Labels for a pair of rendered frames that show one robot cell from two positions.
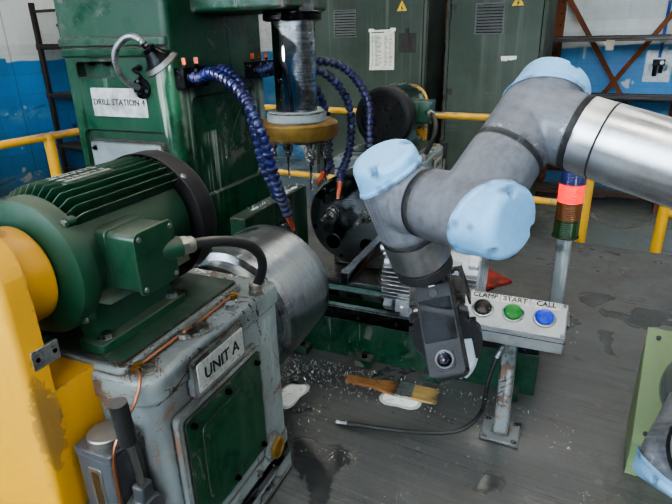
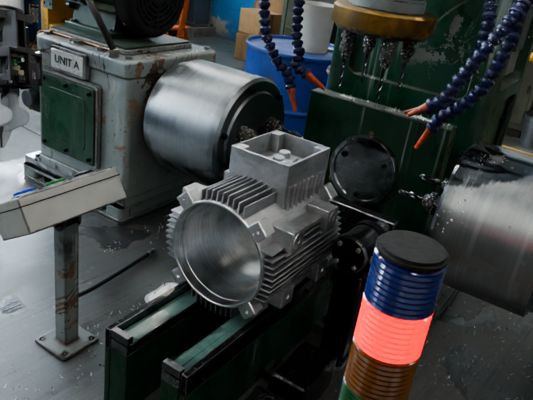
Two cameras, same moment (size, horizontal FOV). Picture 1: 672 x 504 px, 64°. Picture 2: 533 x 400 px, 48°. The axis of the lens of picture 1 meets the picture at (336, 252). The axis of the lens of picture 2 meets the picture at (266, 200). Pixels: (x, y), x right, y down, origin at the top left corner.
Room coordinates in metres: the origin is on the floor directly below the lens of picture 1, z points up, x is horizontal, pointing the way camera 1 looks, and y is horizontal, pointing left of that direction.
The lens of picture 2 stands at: (1.19, -1.01, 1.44)
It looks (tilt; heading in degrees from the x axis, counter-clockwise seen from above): 25 degrees down; 97
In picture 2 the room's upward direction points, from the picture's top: 8 degrees clockwise
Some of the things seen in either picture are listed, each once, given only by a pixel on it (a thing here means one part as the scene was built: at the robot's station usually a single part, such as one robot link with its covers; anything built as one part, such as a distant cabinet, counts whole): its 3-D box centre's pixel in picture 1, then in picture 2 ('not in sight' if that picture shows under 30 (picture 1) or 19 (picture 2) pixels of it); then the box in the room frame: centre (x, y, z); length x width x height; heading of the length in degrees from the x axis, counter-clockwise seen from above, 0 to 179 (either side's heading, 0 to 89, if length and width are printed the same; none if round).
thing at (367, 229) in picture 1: (366, 207); (524, 234); (1.51, -0.09, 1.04); 0.41 x 0.25 x 0.25; 156
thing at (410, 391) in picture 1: (391, 387); not in sight; (0.97, -0.11, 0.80); 0.21 x 0.05 x 0.01; 68
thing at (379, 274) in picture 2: (573, 174); (404, 278); (1.26, -0.57, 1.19); 0.06 x 0.06 x 0.04
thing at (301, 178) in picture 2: not in sight; (278, 168); (1.11, -0.18, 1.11); 0.12 x 0.11 x 0.07; 66
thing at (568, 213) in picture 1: (568, 210); (381, 362); (1.26, -0.57, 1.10); 0.06 x 0.06 x 0.04
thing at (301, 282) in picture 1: (236, 312); (198, 120); (0.88, 0.18, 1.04); 0.37 x 0.25 x 0.25; 156
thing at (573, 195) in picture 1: (571, 192); (393, 321); (1.26, -0.57, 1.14); 0.06 x 0.06 x 0.04
